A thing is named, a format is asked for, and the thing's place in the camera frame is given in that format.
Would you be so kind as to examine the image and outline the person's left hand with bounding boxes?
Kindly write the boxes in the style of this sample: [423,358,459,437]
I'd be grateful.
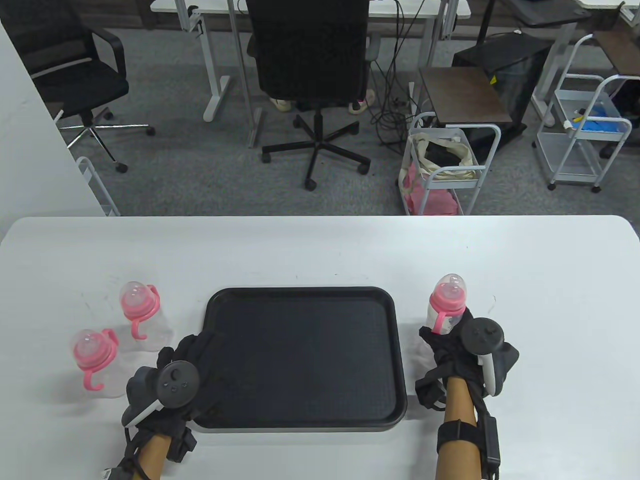
[139,331,228,437]

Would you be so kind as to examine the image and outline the person's right hand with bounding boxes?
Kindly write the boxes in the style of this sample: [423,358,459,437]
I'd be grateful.
[419,307,485,385]

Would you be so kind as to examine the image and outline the person's left forearm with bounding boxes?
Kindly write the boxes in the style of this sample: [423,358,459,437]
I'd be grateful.
[137,434,174,480]

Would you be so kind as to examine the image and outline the person's right forearm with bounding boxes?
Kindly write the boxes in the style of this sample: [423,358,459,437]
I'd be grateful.
[435,377,482,480]

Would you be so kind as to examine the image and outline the black and white controller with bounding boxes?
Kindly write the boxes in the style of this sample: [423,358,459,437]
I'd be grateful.
[461,318,521,397]
[121,361,202,429]

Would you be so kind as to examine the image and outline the black plastic tray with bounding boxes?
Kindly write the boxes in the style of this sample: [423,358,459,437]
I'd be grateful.
[189,286,408,434]

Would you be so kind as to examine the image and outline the pink bag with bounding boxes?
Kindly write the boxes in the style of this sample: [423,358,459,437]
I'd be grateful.
[398,165,463,217]

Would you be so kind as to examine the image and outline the white trolley cart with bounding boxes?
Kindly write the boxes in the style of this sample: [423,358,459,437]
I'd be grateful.
[398,111,502,217]
[532,32,635,193]

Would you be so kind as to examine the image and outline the beige tote bag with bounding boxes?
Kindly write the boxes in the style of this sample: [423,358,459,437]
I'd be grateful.
[412,132,478,181]

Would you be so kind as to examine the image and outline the brown side table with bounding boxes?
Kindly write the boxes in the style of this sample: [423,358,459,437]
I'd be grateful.
[418,65,528,146]

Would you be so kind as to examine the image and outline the blue cloth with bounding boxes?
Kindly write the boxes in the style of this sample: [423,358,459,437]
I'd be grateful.
[565,102,632,133]

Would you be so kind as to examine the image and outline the white partition board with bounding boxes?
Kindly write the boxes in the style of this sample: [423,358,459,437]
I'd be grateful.
[0,22,107,240]

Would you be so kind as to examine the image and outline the black office chair with armrests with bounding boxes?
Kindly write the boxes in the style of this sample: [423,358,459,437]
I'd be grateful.
[0,0,157,174]

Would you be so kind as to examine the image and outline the black high-back office chair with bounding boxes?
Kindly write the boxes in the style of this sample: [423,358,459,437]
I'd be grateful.
[246,0,383,192]

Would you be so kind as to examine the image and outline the black desk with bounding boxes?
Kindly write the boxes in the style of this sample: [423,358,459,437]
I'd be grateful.
[475,0,593,48]

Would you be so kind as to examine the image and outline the white desk with legs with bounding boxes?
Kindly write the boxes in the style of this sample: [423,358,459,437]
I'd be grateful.
[150,0,472,149]

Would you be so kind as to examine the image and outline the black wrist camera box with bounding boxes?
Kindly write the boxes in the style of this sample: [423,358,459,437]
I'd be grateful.
[437,414,502,480]

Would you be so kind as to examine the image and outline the aluminium frame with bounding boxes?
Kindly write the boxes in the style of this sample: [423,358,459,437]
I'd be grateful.
[226,0,265,149]

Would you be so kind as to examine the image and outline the bundle of black cables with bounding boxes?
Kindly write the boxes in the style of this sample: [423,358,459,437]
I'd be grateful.
[367,0,426,146]

